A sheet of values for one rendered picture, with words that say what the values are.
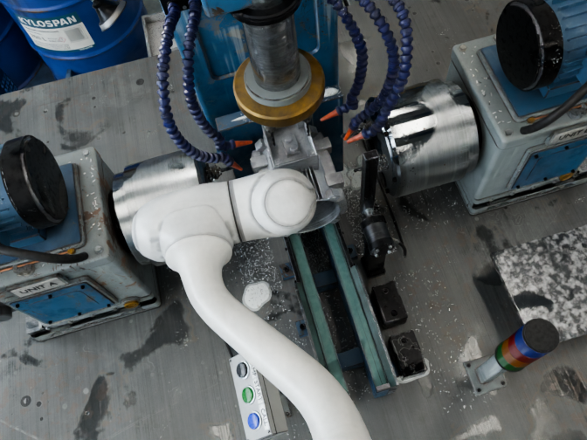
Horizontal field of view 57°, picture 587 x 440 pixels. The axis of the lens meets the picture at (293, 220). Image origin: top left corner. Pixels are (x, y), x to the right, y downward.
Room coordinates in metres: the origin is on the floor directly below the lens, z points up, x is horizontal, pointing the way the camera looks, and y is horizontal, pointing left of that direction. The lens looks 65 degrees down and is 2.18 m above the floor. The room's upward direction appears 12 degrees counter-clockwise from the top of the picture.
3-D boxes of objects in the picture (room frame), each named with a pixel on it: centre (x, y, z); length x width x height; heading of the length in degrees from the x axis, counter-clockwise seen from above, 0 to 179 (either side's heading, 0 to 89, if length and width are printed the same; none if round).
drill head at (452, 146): (0.69, -0.36, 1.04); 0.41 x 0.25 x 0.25; 95
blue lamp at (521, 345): (0.15, -0.37, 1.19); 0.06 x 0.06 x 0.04
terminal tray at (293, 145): (0.69, -0.03, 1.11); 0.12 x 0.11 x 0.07; 5
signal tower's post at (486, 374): (0.15, -0.37, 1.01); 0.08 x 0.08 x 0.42; 5
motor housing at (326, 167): (0.65, -0.03, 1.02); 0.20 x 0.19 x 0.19; 5
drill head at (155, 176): (0.63, 0.32, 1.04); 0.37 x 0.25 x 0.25; 95
